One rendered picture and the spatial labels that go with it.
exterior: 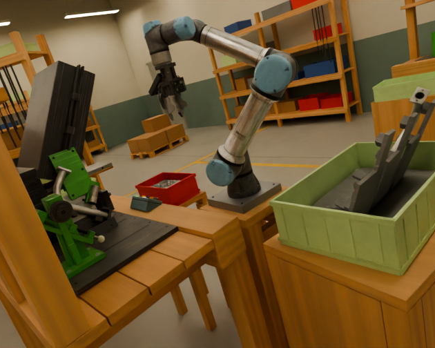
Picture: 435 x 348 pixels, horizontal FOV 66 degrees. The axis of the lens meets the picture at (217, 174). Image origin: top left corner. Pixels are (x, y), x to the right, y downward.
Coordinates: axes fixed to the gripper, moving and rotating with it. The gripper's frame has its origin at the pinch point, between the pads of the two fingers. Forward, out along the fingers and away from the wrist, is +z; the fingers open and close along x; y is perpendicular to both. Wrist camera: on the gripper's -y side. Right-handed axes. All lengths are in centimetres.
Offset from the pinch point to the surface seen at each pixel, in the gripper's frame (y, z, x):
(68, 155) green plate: -40, 5, -32
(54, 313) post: 26, 31, -72
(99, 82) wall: -907, -67, 430
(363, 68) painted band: -145, 53, 524
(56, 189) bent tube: -33, 15, -44
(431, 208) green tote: 83, 42, 20
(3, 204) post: 26, 2, -71
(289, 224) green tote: 47, 41, -2
